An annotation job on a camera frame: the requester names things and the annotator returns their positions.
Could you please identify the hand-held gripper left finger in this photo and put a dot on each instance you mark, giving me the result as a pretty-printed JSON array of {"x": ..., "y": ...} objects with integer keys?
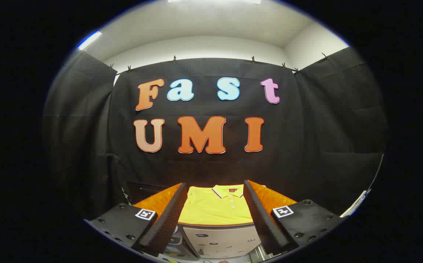
[{"x": 167, "y": 223}]

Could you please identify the ceiling light panel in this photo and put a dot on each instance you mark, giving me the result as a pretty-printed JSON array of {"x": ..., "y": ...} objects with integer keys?
[{"x": 215, "y": 1}]

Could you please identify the yellow polo shirt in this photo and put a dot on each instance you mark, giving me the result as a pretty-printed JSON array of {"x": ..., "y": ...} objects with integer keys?
[{"x": 211, "y": 208}]

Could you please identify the grey washing machine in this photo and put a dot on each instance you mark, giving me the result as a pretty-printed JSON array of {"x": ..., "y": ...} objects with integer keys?
[{"x": 176, "y": 243}]

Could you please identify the black backdrop cloth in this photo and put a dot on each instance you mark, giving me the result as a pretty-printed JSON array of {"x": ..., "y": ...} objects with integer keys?
[{"x": 211, "y": 168}]

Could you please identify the white board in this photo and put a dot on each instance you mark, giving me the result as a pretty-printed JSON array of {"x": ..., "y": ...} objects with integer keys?
[{"x": 354, "y": 206}]

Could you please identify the plain black side curtain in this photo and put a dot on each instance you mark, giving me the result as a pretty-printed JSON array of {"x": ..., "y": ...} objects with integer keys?
[
  {"x": 76, "y": 138},
  {"x": 343, "y": 128}
]

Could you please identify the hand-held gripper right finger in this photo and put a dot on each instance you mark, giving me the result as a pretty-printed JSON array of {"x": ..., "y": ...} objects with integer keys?
[{"x": 262, "y": 223}]

